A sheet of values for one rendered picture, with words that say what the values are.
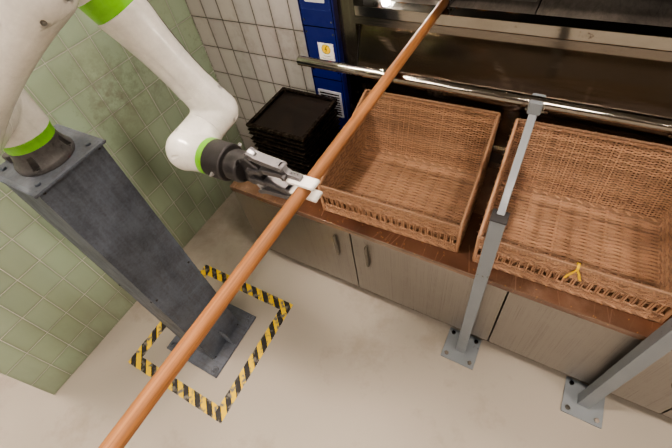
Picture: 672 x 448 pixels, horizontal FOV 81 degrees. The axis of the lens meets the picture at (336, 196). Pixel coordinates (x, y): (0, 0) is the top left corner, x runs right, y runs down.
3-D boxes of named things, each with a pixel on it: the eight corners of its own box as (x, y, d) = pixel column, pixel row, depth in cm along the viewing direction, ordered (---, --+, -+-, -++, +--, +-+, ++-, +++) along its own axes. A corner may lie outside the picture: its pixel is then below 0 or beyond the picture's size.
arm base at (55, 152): (-17, 158, 108) (-35, 141, 103) (31, 125, 116) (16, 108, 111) (38, 183, 98) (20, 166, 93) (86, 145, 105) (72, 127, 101)
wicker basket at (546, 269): (500, 168, 163) (514, 114, 142) (665, 207, 141) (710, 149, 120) (468, 262, 136) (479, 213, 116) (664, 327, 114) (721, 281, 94)
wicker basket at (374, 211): (368, 136, 187) (364, 86, 166) (491, 164, 165) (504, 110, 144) (320, 211, 160) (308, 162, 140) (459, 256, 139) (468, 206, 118)
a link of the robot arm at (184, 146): (173, 172, 104) (147, 148, 95) (200, 135, 108) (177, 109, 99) (213, 187, 98) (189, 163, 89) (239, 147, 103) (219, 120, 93)
